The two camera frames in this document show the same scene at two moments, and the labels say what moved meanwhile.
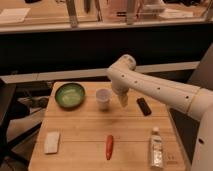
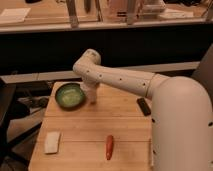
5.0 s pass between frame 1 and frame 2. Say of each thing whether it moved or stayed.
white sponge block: stayed
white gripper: moved
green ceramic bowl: stayed
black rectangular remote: stayed
